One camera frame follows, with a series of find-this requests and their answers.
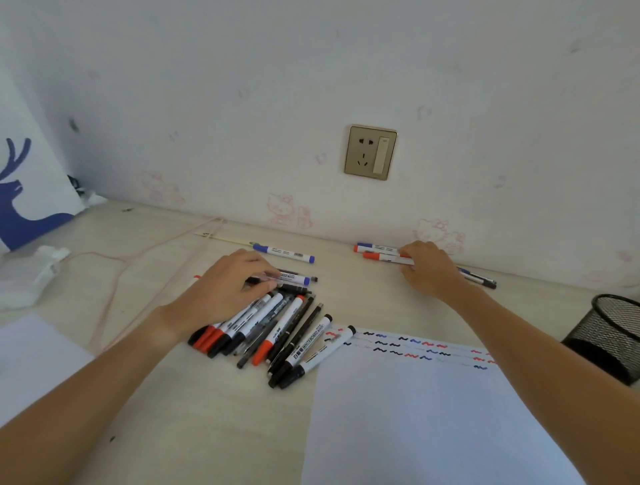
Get person's right hand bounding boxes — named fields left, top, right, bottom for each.
left=398, top=241, right=469, bottom=300

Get person's left hand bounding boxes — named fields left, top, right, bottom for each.
left=162, top=248, right=281, bottom=346

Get black slim pen silver tip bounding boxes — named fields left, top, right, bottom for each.
left=265, top=294, right=317, bottom=364
left=267, top=303, right=325, bottom=376

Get white paper sheet with squiggles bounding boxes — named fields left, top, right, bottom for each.
left=299, top=324, right=587, bottom=485

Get black mesh cup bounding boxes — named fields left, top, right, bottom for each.
left=561, top=293, right=640, bottom=386

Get person's left forearm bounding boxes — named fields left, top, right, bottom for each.
left=0, top=304, right=186, bottom=485

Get person's right forearm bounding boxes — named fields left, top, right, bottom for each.
left=439, top=284, right=640, bottom=485

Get paper-wrapped chopsticks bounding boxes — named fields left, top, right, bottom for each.
left=193, top=231, right=257, bottom=247

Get light wooden table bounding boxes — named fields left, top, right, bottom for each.
left=0, top=199, right=640, bottom=485

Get crumpled white tissue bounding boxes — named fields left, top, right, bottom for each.
left=0, top=244, right=71, bottom=310

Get blank white paper sheet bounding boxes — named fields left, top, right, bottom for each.
left=0, top=313, right=96, bottom=430

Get white plastic bag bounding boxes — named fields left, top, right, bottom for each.
left=0, top=69, right=87, bottom=253

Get thin pink cord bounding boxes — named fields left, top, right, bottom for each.
left=65, top=217, right=227, bottom=353

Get gold wall socket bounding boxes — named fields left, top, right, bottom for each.
left=343, top=124, right=399, bottom=182

